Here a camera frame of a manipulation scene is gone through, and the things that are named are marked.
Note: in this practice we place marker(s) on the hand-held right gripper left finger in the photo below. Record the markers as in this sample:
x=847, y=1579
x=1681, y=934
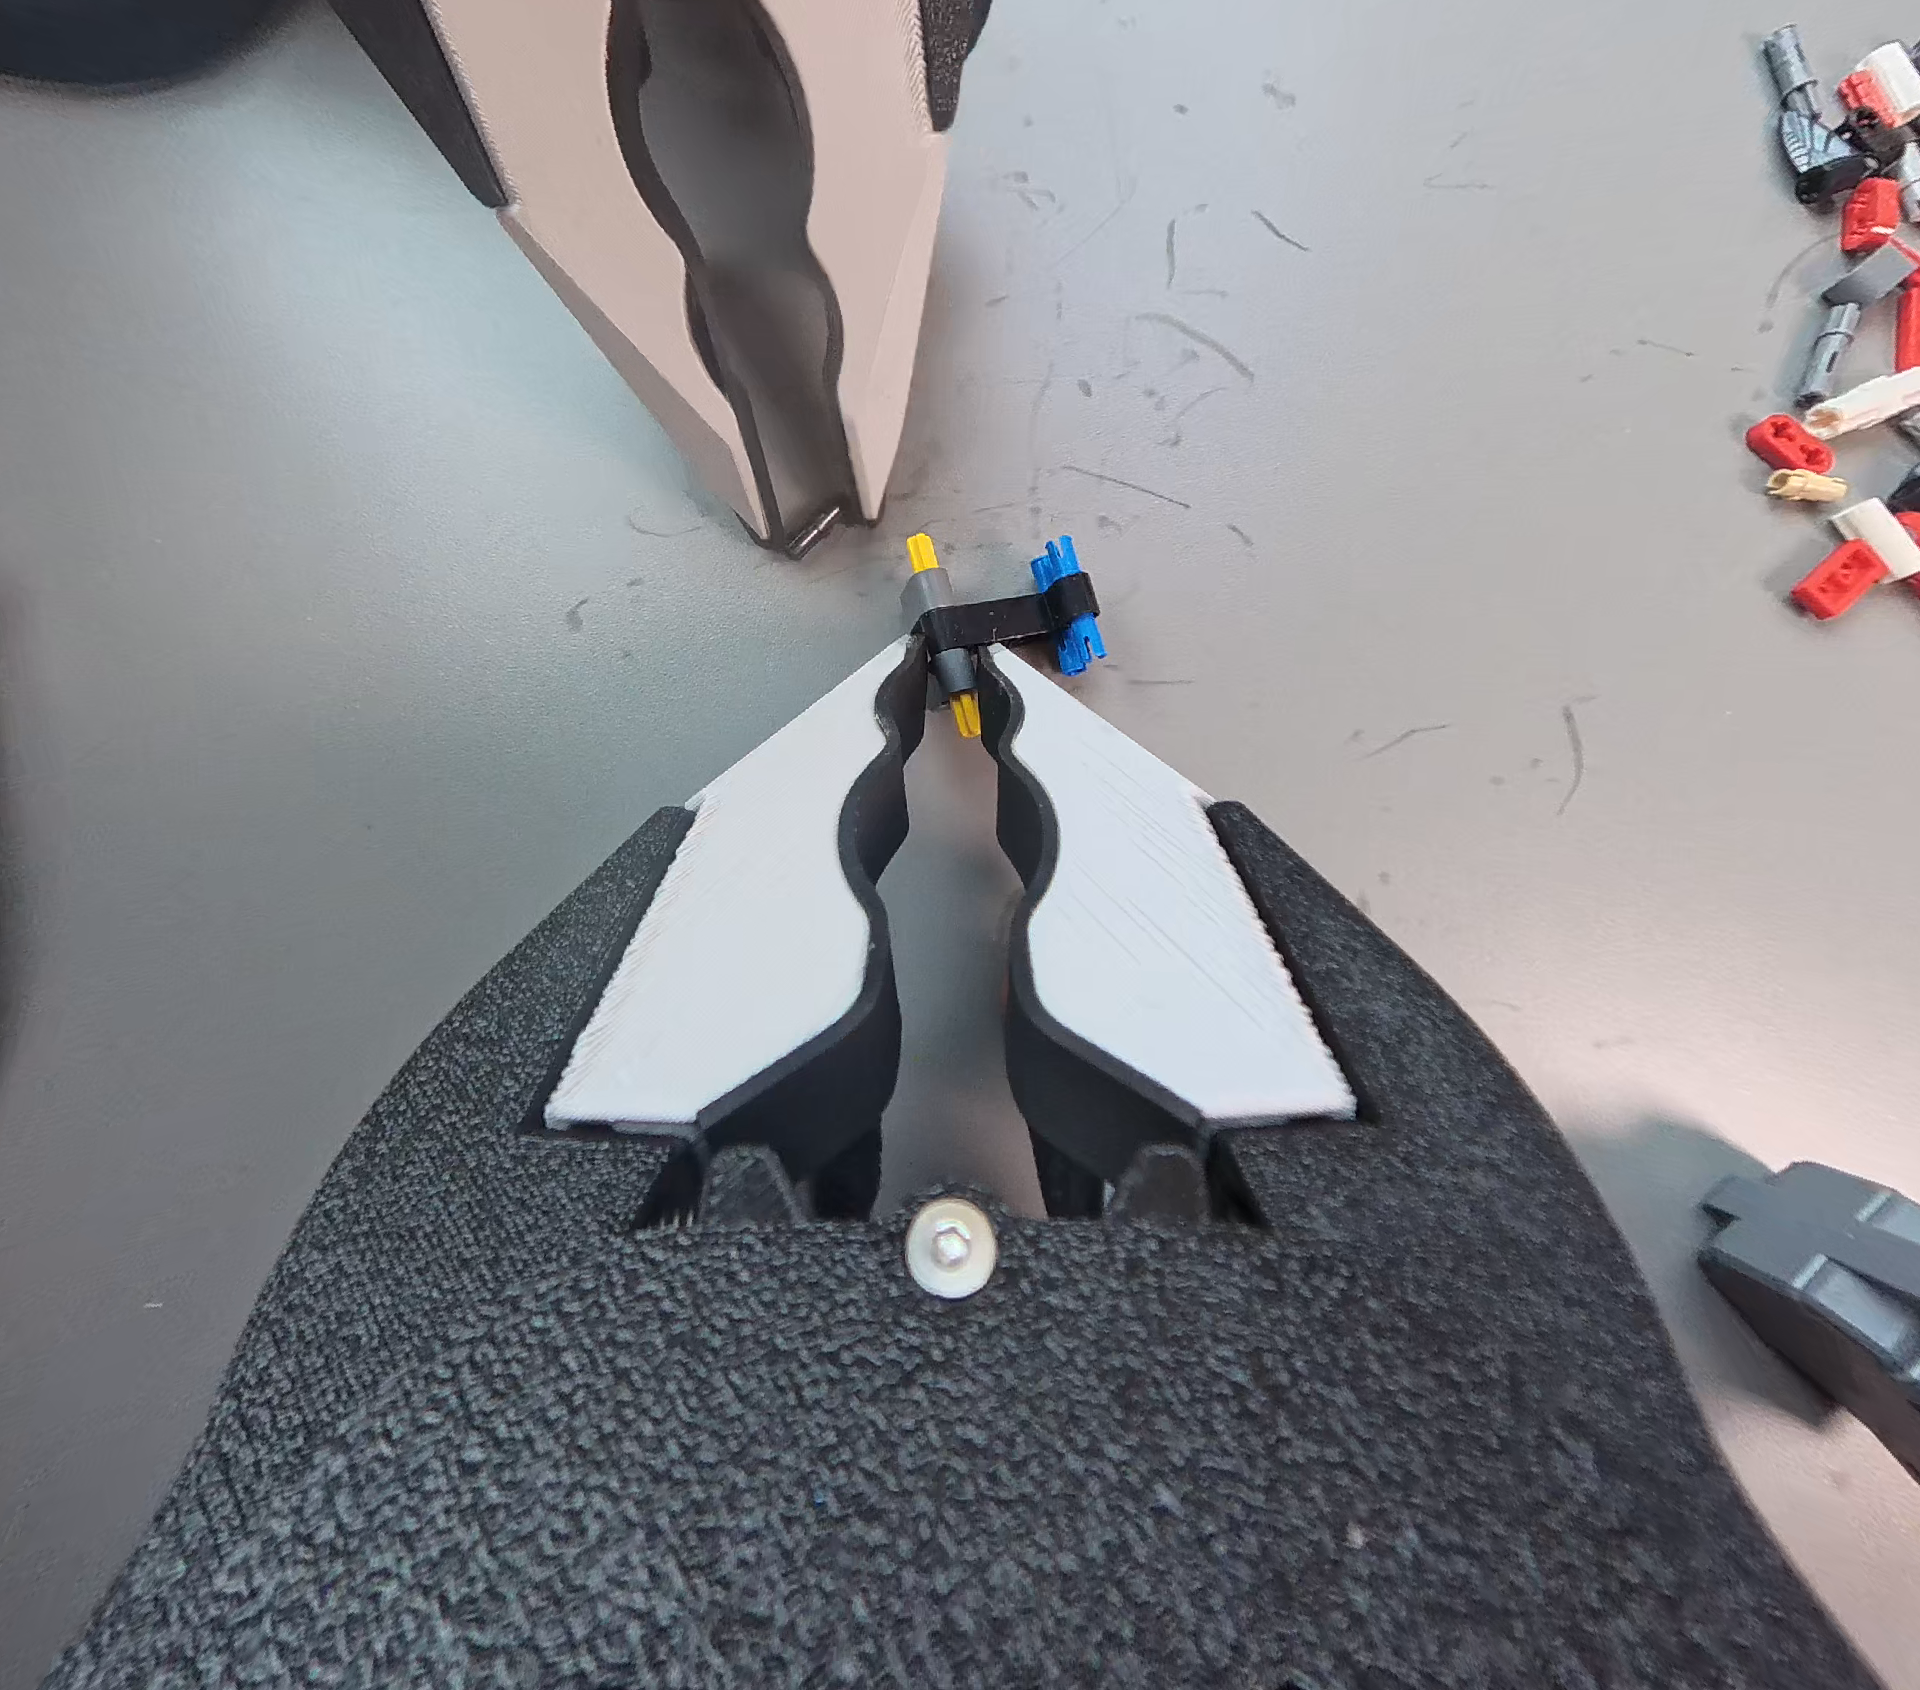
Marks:
x=751, y=941

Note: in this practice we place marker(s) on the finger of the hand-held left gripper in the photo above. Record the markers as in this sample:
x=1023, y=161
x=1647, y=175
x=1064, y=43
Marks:
x=863, y=70
x=525, y=70

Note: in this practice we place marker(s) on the dark grey plastic part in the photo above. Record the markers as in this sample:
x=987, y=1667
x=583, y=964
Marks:
x=1830, y=1285

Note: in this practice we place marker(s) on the small toy brick assembly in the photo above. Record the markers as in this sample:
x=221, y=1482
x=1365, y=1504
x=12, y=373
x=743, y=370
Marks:
x=990, y=623

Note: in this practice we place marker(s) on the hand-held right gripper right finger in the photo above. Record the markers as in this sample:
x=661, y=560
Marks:
x=1171, y=970

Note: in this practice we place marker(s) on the small black connector pin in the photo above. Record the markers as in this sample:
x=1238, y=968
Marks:
x=811, y=533

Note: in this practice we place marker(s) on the pile of red white bricks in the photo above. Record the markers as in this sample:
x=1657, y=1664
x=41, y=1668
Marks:
x=1875, y=221

